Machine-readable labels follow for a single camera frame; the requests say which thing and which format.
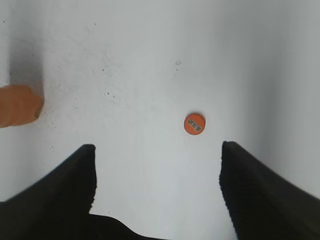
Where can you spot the orange bottle cap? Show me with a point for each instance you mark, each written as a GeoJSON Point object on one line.
{"type": "Point", "coordinates": [194, 123]}

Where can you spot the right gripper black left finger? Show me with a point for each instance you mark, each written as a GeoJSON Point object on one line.
{"type": "Point", "coordinates": [57, 206]}

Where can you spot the orange soda plastic bottle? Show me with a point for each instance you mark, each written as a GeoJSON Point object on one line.
{"type": "Point", "coordinates": [19, 105]}

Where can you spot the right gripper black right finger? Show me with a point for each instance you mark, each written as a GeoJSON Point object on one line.
{"type": "Point", "coordinates": [261, 204]}

